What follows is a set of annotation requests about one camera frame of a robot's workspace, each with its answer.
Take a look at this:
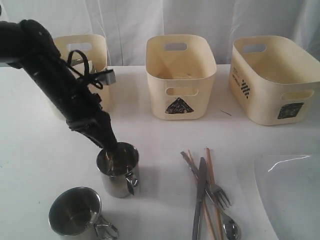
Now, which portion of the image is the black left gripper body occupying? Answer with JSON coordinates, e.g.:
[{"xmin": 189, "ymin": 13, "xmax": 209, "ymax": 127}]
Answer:
[{"xmin": 53, "ymin": 72, "xmax": 110, "ymax": 134}]

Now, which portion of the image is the stainless steel bowl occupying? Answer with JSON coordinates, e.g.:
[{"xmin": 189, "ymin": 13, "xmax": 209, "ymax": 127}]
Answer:
[{"xmin": 72, "ymin": 58, "xmax": 95, "ymax": 75}]

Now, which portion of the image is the steel mug front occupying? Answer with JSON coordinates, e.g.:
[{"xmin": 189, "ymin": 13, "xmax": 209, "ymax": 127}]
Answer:
[{"xmin": 48, "ymin": 186, "xmax": 120, "ymax": 240}]

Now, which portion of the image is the steel spoon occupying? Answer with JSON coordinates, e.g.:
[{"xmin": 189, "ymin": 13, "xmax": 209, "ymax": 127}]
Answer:
[{"xmin": 209, "ymin": 198, "xmax": 242, "ymax": 240}]

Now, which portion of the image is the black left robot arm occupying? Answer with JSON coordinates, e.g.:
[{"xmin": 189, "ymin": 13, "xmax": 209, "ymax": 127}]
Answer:
[{"xmin": 0, "ymin": 19, "xmax": 118, "ymax": 152}]

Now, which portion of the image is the cream bin with circle mark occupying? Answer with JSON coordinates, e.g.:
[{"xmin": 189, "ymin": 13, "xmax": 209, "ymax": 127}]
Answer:
[{"xmin": 47, "ymin": 34, "xmax": 111, "ymax": 121}]

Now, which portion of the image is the white curtain backdrop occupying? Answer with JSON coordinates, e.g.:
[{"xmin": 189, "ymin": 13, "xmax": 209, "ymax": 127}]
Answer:
[{"xmin": 0, "ymin": 0, "xmax": 320, "ymax": 66}]

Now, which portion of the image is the cream bin with triangle mark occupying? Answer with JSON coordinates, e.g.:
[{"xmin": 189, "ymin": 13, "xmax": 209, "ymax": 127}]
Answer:
[{"xmin": 145, "ymin": 34, "xmax": 217, "ymax": 120}]

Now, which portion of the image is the right wooden chopstick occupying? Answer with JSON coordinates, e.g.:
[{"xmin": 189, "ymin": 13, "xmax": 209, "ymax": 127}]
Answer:
[{"xmin": 205, "ymin": 147, "xmax": 224, "ymax": 240}]

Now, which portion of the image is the cream bin with square mark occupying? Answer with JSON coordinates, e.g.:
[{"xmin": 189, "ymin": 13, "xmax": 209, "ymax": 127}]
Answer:
[{"xmin": 228, "ymin": 35, "xmax": 320, "ymax": 126}]

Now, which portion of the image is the white square plate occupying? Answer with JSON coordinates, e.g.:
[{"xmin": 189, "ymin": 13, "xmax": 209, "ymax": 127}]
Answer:
[{"xmin": 253, "ymin": 154, "xmax": 320, "ymax": 240}]

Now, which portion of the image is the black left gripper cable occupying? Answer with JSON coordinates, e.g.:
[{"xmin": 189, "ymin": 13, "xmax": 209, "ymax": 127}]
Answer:
[{"xmin": 66, "ymin": 49, "xmax": 104, "ymax": 90}]

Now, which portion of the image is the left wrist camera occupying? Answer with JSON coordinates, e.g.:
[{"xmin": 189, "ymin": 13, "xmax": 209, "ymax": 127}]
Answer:
[{"xmin": 89, "ymin": 69, "xmax": 116, "ymax": 86}]

